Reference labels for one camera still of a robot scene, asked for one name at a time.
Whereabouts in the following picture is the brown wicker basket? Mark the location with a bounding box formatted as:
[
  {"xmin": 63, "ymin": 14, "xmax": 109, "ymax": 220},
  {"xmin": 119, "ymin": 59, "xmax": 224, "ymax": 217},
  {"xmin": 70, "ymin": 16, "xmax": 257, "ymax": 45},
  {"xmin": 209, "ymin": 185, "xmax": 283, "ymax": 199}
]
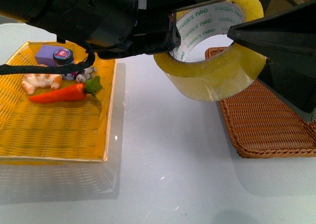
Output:
[{"xmin": 204, "ymin": 46, "xmax": 316, "ymax": 158}]

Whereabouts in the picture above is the small toy dog figurine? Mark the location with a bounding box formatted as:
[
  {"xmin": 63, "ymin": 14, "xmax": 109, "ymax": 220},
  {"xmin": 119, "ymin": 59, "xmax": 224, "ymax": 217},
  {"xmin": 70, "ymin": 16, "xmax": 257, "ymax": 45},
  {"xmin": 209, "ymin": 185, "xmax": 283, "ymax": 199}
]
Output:
[{"xmin": 75, "ymin": 66, "xmax": 97, "ymax": 83}]

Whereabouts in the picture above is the toy croissant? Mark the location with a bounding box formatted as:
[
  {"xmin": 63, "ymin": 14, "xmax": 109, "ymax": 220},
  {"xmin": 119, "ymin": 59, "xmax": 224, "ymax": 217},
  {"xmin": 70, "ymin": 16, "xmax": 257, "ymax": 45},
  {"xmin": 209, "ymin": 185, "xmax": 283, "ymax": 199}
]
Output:
[{"xmin": 21, "ymin": 73, "xmax": 63, "ymax": 95}]

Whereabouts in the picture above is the orange toy carrot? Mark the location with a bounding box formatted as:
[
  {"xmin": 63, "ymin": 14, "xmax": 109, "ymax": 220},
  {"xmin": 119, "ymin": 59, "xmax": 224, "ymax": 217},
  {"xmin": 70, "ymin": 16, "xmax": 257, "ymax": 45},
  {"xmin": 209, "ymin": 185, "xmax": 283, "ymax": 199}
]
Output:
[{"xmin": 29, "ymin": 76, "xmax": 103, "ymax": 104}]

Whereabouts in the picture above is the small black lidded jar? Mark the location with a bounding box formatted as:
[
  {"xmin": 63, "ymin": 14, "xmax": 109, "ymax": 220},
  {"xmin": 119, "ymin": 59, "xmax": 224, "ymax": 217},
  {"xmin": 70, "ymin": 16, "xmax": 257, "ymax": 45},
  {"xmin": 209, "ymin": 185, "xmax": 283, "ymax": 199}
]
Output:
[{"xmin": 53, "ymin": 48, "xmax": 77, "ymax": 81}]

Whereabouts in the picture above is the yellow woven basket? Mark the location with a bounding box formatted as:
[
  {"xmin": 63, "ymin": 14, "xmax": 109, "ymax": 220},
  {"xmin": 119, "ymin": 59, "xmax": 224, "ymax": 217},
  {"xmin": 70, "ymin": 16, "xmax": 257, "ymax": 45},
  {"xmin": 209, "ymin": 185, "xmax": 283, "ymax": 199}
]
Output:
[{"xmin": 0, "ymin": 41, "xmax": 117, "ymax": 163}]

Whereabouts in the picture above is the black wrapped cable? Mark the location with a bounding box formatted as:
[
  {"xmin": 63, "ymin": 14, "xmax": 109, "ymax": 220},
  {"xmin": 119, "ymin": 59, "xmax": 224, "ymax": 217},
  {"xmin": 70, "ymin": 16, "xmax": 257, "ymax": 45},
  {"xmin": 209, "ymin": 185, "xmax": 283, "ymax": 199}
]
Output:
[{"xmin": 0, "ymin": 40, "xmax": 96, "ymax": 76}]

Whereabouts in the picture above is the purple foam block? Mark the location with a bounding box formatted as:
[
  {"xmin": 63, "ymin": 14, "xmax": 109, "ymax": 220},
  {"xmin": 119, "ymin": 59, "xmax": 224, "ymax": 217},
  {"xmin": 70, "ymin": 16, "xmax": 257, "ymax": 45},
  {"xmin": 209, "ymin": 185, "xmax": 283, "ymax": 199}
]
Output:
[{"xmin": 35, "ymin": 45, "xmax": 63, "ymax": 67}]

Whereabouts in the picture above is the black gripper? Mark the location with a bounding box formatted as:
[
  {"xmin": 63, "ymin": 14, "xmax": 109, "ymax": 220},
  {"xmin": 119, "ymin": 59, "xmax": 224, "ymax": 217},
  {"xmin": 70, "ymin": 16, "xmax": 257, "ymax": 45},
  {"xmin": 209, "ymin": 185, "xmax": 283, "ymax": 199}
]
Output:
[{"xmin": 95, "ymin": 0, "xmax": 223, "ymax": 59}]

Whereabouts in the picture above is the clear packing tape roll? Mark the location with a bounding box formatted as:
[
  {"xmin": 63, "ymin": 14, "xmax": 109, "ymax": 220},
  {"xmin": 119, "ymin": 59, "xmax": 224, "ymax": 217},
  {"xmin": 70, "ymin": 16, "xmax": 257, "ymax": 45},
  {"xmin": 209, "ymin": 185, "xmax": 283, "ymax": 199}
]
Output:
[{"xmin": 154, "ymin": 0, "xmax": 266, "ymax": 101}]

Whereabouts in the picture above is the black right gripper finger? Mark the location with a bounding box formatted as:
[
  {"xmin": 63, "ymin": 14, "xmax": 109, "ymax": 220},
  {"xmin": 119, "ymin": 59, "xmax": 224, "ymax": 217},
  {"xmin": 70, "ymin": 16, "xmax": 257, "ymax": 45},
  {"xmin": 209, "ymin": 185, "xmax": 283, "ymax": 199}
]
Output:
[{"xmin": 228, "ymin": 0, "xmax": 316, "ymax": 122}]

